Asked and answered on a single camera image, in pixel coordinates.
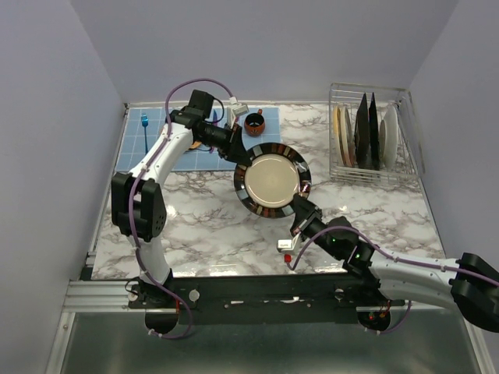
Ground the brown rimmed plate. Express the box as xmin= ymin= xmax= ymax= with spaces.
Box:
xmin=340 ymin=105 xmax=355 ymax=168

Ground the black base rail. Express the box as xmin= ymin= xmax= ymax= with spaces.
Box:
xmin=129 ymin=273 xmax=404 ymax=329

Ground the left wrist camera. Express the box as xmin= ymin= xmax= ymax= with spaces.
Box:
xmin=227 ymin=102 xmax=249 ymax=128

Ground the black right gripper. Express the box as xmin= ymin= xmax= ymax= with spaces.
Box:
xmin=290 ymin=192 xmax=342 ymax=259

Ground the teal and red plate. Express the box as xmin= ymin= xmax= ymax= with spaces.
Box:
xmin=380 ymin=105 xmax=398 ymax=170

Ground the black rimmed striped plate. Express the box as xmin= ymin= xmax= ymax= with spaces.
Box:
xmin=233 ymin=143 xmax=312 ymax=219

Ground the black square plate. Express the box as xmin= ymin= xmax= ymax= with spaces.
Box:
xmin=354 ymin=94 xmax=370 ymax=168
xmin=368 ymin=93 xmax=380 ymax=171

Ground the yellow rimmed plate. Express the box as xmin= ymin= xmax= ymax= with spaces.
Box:
xmin=332 ymin=106 xmax=344 ymax=166

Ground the wire dish rack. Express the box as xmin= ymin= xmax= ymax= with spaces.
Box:
xmin=328 ymin=83 xmax=419 ymax=185

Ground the aluminium frame extrusion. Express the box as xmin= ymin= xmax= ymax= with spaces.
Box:
xmin=62 ymin=280 xmax=129 ymax=313

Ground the brown ceramic mug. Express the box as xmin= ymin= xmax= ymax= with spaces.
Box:
xmin=244 ymin=109 xmax=266 ymax=137

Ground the blue fork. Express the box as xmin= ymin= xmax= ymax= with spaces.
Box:
xmin=140 ymin=114 xmax=149 ymax=154

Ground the blue grid placemat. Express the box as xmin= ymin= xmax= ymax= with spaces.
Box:
xmin=115 ymin=106 xmax=281 ymax=173

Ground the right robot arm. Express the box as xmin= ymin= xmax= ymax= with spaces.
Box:
xmin=291 ymin=194 xmax=498 ymax=333

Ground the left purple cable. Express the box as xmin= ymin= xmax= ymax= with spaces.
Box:
xmin=132 ymin=79 xmax=239 ymax=340

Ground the small white plate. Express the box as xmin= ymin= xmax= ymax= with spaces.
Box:
xmin=379 ymin=120 xmax=387 ymax=161

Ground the woven wicker coaster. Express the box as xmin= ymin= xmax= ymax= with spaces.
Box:
xmin=189 ymin=142 xmax=201 ymax=150

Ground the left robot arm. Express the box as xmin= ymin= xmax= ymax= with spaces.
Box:
xmin=111 ymin=90 xmax=252 ymax=308

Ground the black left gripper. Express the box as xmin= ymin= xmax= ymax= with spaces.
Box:
xmin=196 ymin=122 xmax=253 ymax=167

